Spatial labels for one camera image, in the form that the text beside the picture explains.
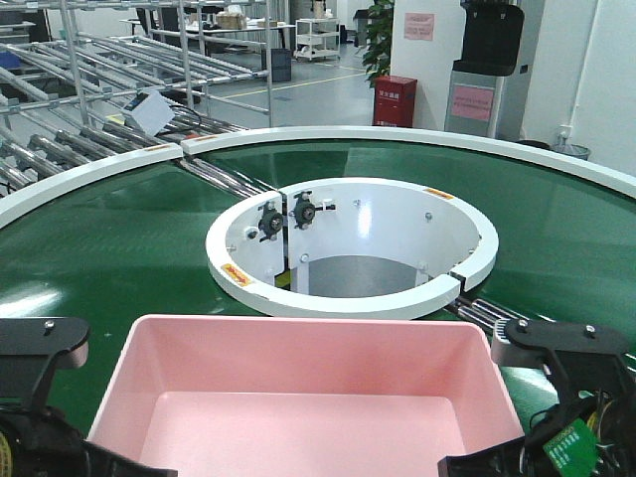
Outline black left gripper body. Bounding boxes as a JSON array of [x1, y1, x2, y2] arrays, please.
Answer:
[[1, 405, 178, 476]]

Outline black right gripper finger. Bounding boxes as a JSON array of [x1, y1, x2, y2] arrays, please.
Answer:
[[491, 319, 635, 405]]

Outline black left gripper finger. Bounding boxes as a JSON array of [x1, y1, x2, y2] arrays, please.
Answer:
[[1, 317, 90, 410]]

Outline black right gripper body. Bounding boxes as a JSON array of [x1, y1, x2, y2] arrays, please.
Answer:
[[437, 391, 635, 476]]

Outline pink plastic bin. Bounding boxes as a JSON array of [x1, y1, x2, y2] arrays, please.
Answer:
[[89, 315, 523, 476]]

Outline green circuit board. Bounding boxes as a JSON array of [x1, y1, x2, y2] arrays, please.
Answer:
[[543, 418, 598, 477]]

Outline green circular conveyor belt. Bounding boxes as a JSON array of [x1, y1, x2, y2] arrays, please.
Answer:
[[1, 139, 635, 431]]

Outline steel conveyor rollers right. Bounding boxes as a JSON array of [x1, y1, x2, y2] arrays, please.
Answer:
[[446, 292, 636, 369]]

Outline white control box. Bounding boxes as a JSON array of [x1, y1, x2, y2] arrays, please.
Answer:
[[121, 88, 175, 136]]

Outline steel roller conveyor rack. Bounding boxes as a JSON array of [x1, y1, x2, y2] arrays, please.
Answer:
[[1, 1, 270, 200]]

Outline grey water dispenser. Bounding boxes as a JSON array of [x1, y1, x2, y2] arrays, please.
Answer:
[[444, 1, 525, 137]]

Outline red fire extinguisher cabinet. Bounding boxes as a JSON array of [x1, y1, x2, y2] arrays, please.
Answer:
[[373, 76, 417, 128]]

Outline green potted plant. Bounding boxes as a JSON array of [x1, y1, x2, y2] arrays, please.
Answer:
[[362, 0, 395, 88]]

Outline white utility cart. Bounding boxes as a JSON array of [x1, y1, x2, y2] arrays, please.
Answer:
[[294, 18, 340, 62]]

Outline wire mesh waste basket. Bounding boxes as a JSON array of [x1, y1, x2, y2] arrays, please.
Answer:
[[552, 143, 591, 161]]

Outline white outer conveyor rail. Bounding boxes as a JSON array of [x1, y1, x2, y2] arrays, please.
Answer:
[[1, 126, 635, 228]]

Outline white inner conveyor ring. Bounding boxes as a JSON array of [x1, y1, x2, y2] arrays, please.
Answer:
[[205, 176, 500, 321]]

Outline pink wall notice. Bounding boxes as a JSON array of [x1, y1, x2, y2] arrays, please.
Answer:
[[403, 12, 435, 41]]

